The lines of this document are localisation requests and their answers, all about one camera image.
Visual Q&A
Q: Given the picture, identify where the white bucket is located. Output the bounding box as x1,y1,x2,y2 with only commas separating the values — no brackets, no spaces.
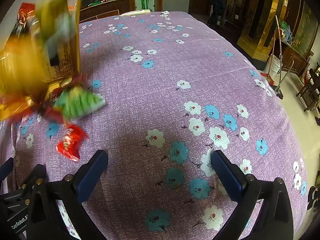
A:
269,54,285,80

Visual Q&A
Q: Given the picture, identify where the white round tray gold rim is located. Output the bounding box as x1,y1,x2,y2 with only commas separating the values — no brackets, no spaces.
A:
0,0,84,122

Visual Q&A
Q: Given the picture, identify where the green snack packet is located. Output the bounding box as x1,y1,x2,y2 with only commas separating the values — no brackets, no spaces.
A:
54,85,106,125

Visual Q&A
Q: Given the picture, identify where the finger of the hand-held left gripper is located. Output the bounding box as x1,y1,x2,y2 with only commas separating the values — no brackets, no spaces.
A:
15,164,47,200
0,158,13,183

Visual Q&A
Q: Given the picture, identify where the gold-trimmed wooden pillar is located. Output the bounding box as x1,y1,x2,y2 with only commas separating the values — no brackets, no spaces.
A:
237,0,292,71

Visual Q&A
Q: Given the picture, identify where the red broom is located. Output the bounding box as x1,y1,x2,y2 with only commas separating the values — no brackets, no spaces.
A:
260,36,277,86

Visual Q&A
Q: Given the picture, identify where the wooden sideboard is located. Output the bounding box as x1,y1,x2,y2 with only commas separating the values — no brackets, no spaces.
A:
282,40,313,78

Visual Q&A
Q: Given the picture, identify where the dark hanging jacket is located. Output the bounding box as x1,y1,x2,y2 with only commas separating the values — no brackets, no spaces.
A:
207,0,227,26

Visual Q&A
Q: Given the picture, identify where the framed landscape painting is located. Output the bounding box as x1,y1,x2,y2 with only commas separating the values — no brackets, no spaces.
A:
292,1,320,58

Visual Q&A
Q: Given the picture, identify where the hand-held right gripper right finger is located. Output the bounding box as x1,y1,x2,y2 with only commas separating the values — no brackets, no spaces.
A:
211,150,294,240

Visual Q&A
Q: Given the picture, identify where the red black snack packet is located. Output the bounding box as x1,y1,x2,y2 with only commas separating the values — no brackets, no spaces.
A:
12,2,36,37

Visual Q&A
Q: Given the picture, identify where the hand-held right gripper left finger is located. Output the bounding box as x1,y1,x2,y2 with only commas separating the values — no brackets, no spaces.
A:
26,149,108,240

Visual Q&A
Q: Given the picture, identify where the small red snack packet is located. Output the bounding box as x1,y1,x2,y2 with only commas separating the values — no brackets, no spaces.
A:
55,124,88,162

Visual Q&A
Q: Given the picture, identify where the wooden chair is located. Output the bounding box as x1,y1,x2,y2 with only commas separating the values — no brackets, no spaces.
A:
296,62,320,113

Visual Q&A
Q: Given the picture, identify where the floral purple tablecloth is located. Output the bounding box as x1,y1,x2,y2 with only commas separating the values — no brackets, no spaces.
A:
0,11,312,240

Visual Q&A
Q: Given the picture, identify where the wooden stair railing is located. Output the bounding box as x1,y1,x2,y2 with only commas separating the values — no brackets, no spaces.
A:
224,0,253,42

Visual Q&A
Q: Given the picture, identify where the wooden glass-front cabinet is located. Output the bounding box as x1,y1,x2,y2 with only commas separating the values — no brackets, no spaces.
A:
79,0,131,22

